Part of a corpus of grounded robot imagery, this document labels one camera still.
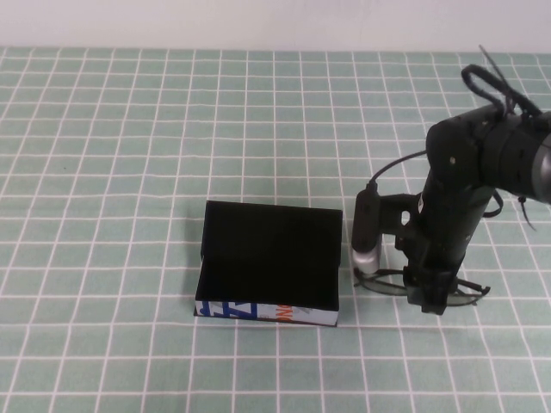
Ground green white checked tablecloth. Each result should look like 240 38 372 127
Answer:
0 46 551 413

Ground black wrist camera silver lens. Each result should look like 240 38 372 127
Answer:
350 183 383 275

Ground black zip tie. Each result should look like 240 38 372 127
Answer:
515 195 537 232

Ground dark framed glasses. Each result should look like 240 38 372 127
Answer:
353 266 492 307

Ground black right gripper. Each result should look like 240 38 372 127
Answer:
394 190 492 316

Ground black glasses case printed side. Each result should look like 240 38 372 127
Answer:
192 200 344 329

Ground thin black camera cable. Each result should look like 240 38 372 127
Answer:
370 149 428 190

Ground braided black arm cable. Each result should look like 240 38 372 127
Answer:
461 45 544 118

